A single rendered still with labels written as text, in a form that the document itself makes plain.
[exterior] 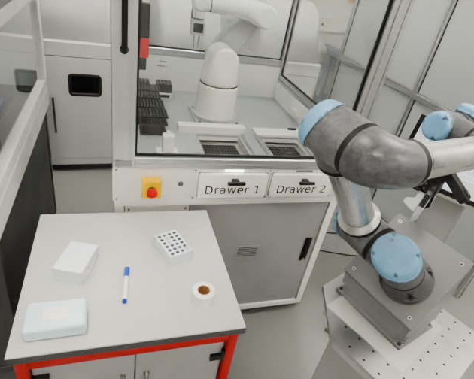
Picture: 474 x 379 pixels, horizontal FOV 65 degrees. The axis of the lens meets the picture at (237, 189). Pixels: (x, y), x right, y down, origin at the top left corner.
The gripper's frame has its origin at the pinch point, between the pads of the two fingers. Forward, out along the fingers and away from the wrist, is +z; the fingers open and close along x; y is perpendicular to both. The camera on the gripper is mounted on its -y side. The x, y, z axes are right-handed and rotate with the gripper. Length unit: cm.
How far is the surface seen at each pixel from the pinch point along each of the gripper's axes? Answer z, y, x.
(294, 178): 18, 50, -12
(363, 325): 32.9, -4.4, 19.1
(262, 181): 21, 58, 0
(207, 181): 22, 70, 20
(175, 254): 33, 52, 48
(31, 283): 41, 71, 87
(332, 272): 104, 37, -88
